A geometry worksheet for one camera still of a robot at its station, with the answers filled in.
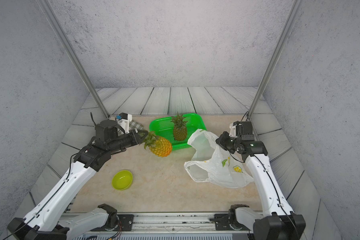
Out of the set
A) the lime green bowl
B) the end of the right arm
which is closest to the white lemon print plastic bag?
the end of the right arm

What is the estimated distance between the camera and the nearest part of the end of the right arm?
511 mm

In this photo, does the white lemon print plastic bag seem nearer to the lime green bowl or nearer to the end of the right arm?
the end of the right arm
